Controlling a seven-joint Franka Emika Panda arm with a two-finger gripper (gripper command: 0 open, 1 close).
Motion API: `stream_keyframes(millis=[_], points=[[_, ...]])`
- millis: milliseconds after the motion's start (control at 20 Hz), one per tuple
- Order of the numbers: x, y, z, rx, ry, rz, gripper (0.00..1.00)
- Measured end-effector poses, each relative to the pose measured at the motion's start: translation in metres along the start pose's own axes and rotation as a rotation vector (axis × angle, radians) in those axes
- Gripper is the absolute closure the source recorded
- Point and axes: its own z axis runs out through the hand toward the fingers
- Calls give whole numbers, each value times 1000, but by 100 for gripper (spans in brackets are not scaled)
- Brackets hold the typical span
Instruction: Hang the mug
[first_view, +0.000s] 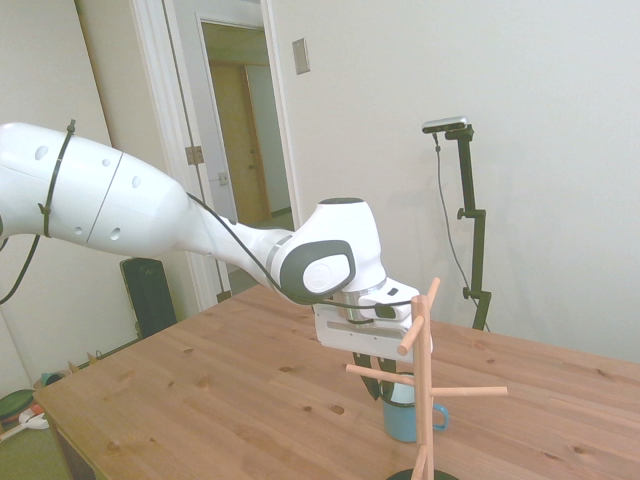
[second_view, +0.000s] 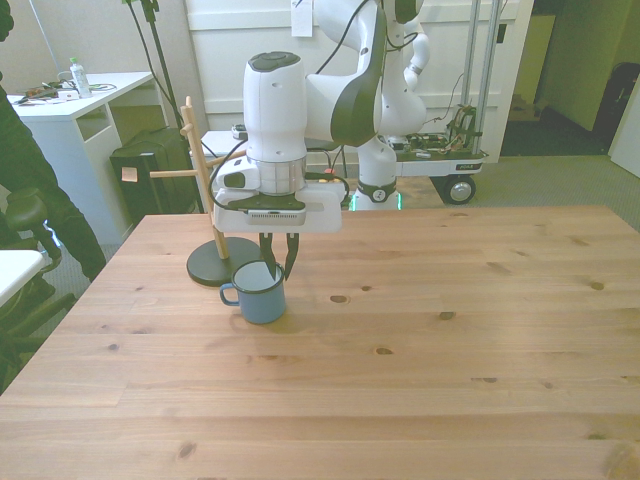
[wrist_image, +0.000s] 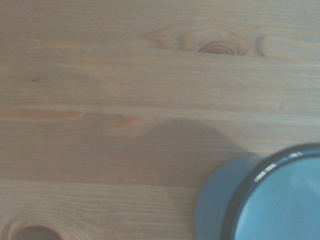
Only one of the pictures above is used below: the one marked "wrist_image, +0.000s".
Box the blue enamel mug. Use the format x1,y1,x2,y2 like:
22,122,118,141
195,142,320,240

